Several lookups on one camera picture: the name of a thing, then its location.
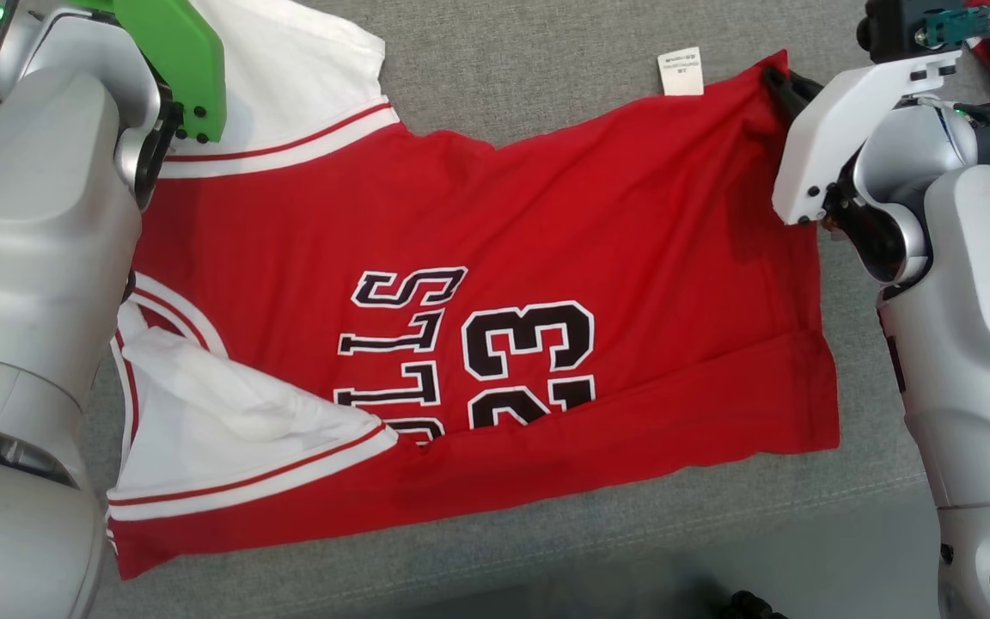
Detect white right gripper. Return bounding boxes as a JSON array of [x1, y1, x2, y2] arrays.
[[761, 49, 965, 227]]

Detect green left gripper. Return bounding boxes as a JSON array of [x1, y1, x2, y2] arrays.
[[74, 0, 228, 144]]

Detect red and white Bulls jersey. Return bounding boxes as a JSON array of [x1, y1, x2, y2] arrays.
[[107, 0, 841, 581]]

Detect grey fabric sofa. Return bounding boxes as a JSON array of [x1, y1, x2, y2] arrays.
[[74, 0, 990, 619]]

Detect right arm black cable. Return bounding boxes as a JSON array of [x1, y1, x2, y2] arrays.
[[916, 4, 990, 44]]

